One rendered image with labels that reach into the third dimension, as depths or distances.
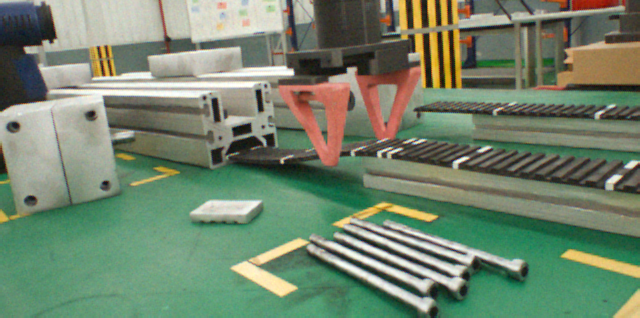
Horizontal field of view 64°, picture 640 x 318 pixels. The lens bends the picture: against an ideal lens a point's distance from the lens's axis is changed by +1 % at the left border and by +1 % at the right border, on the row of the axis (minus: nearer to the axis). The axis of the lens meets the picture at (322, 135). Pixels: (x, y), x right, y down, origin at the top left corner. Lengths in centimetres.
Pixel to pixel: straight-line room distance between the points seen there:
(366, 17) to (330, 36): 3
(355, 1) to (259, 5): 598
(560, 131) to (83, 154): 47
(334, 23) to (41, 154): 30
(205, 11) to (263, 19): 92
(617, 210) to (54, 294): 34
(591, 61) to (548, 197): 62
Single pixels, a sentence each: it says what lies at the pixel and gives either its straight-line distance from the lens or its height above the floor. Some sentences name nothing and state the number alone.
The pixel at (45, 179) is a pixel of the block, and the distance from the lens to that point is 54.
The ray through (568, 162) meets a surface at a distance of 38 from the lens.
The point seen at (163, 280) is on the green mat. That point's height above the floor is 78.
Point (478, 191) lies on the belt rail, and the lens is 39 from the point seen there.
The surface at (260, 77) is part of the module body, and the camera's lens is 79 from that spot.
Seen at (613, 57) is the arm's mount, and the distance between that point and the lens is 96.
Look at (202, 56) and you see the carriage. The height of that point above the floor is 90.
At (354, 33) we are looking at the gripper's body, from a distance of 43.
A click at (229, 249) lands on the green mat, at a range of 36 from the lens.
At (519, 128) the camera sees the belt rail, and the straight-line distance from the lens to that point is 58.
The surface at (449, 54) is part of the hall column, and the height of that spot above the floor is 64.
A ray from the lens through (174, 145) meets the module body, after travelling 64.
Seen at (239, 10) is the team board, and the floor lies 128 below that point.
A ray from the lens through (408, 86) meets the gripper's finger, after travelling 47.
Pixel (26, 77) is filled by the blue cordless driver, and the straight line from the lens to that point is 79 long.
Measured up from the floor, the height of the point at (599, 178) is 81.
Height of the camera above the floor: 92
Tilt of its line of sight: 12 degrees down
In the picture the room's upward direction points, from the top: 6 degrees counter-clockwise
